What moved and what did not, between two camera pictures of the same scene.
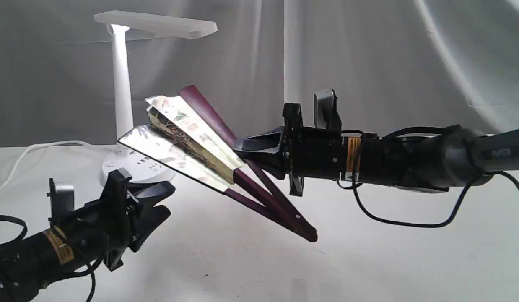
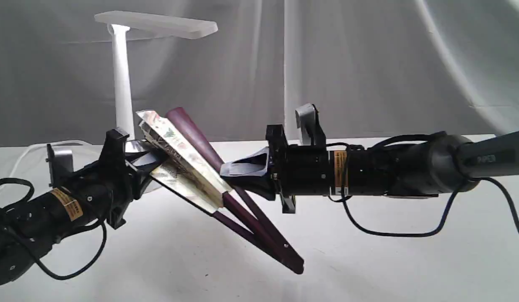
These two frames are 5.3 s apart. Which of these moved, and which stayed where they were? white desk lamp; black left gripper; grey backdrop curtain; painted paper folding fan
Moved: painted paper folding fan; black left gripper
Stayed: white desk lamp; grey backdrop curtain
